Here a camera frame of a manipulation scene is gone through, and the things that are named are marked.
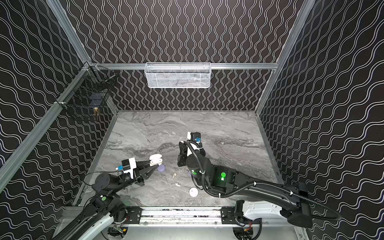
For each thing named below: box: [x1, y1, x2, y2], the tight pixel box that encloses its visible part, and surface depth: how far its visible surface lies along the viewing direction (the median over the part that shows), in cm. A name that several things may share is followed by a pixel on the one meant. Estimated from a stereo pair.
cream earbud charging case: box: [149, 153, 163, 167], surface depth 64 cm
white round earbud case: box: [189, 187, 199, 198], surface depth 83 cm
